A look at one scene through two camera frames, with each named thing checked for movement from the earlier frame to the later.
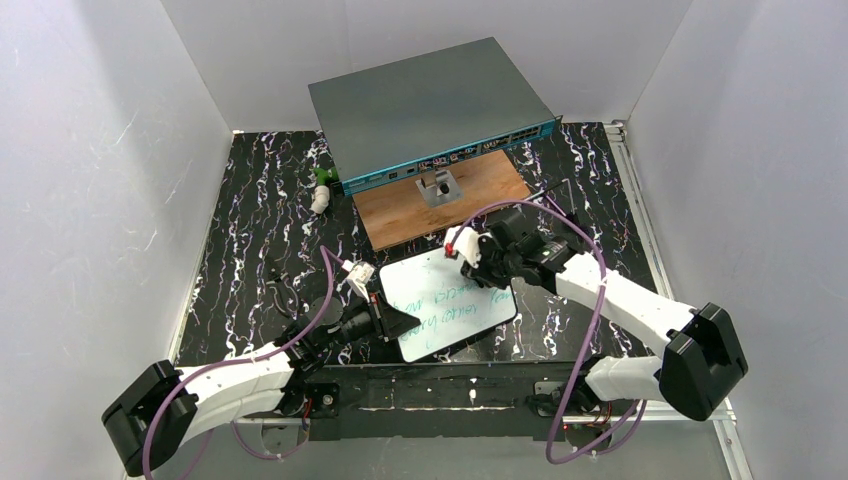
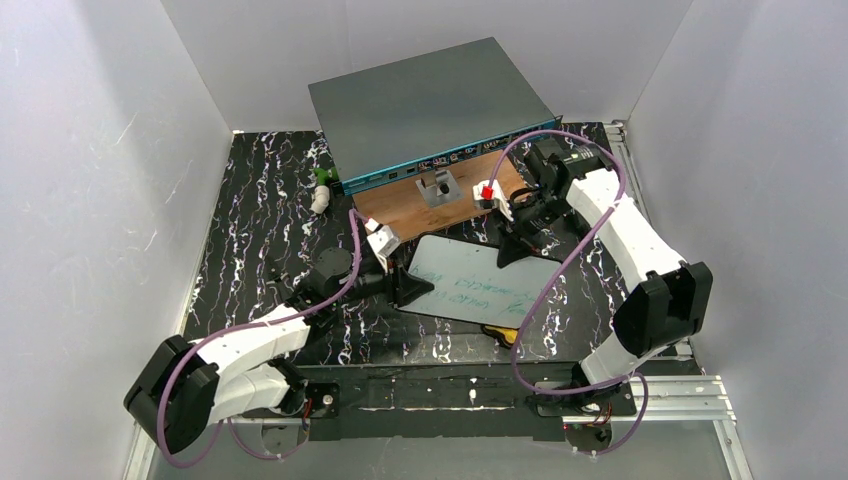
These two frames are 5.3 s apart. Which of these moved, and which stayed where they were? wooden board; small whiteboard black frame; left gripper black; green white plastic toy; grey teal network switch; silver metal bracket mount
Moved: left gripper black; small whiteboard black frame
Stayed: silver metal bracket mount; wooden board; green white plastic toy; grey teal network switch
